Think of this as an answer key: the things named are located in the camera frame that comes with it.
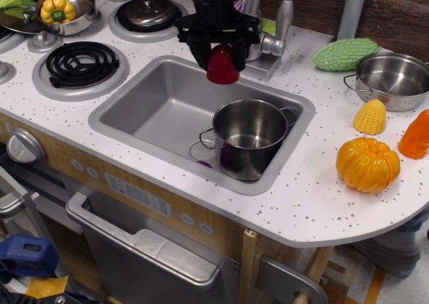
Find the grey left stove knob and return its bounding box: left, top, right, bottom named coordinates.
left=0, top=62, right=16, bottom=84

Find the grey back burner ring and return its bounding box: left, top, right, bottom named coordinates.
left=108, top=0, right=191, bottom=44

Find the grey vertical post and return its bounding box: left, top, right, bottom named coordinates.
left=336, top=0, right=365, bottom=40

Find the glass lid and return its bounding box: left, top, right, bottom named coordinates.
left=1, top=5, right=44, bottom=34

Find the yellow toy bell pepper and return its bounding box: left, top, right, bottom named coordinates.
left=40, top=0, right=76, bottom=24

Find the black coil front burner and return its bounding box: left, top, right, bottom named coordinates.
left=45, top=42, right=120, bottom=88

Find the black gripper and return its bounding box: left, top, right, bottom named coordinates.
left=174, top=0, right=260, bottom=72

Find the grey toy faucet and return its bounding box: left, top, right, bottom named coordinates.
left=242, top=0, right=294, bottom=81

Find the steel pot lid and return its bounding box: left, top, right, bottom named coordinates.
left=118, top=0, right=179, bottom=27

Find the green toy bitter gourd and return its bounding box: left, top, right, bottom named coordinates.
left=312, top=38, right=381, bottom=72

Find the steel pot in sink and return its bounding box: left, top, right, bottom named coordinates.
left=199, top=99, right=298, bottom=181

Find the orange toy carrot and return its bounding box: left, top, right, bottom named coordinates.
left=398, top=109, right=428, bottom=159

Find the blue clamp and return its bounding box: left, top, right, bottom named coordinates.
left=1, top=234, right=60, bottom=277

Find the purple toy onion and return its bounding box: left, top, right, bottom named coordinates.
left=233, top=0, right=247, bottom=13

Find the yellow toy corn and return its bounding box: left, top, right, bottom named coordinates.
left=353, top=99, right=387, bottom=135

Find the red toy sweet potato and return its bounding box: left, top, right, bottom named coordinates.
left=206, top=44, right=240, bottom=85

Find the grey toy sink basin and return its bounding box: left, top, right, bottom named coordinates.
left=88, top=56, right=315, bottom=195

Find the green cutting board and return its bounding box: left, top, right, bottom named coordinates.
left=261, top=18, right=276, bottom=35

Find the steel bowl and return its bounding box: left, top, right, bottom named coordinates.
left=36, top=0, right=98, bottom=35

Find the grey dishwasher door handle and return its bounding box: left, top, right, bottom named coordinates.
left=66, top=193, right=221, bottom=303

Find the orange toy pumpkin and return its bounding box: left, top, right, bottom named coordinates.
left=336, top=137, right=401, bottom=194

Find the grey oven dial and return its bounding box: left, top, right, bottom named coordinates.
left=6, top=128, right=46, bottom=164

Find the shallow steel pan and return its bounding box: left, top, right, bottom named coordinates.
left=343, top=52, right=428, bottom=112

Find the purple toy piece in sink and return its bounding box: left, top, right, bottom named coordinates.
left=196, top=160, right=212, bottom=169

